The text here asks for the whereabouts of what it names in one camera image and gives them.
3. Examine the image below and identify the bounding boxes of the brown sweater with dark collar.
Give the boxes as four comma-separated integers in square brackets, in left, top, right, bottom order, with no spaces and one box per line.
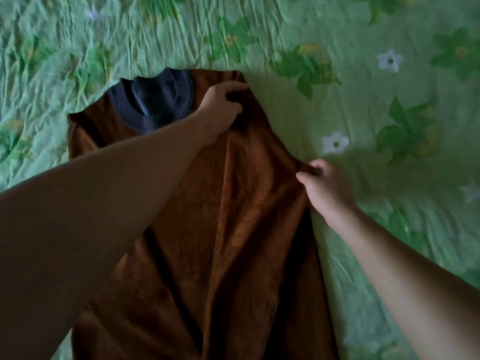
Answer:
[67,67,340,360]

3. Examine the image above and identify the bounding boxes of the person's left forearm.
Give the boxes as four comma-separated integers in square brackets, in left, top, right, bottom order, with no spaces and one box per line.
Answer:
[0,111,209,360]

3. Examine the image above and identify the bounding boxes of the green floral bedsheet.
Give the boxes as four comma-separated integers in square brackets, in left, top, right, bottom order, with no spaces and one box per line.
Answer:
[0,0,480,360]

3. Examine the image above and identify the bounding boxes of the person's right hand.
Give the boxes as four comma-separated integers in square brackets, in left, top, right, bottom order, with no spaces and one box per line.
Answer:
[296,158,361,231]

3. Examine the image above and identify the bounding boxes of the person's left hand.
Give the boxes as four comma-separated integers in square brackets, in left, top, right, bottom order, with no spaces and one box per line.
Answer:
[194,81,250,147]

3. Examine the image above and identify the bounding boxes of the person's right forearm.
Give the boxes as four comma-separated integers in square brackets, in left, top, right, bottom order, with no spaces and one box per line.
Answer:
[335,207,480,360]

